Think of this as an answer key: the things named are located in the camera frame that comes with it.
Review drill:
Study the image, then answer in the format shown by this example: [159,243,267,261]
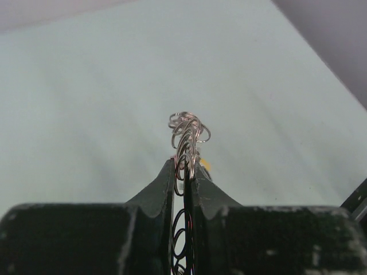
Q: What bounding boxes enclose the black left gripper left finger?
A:
[1,160,175,274]

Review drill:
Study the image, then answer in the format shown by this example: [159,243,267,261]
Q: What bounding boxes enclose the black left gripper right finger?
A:
[190,166,366,274]

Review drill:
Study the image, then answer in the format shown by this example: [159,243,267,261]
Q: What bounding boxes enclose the metal key organizer with rings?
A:
[168,111,212,274]

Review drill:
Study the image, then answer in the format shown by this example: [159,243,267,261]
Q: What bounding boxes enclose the yellow key tag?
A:
[200,159,211,171]

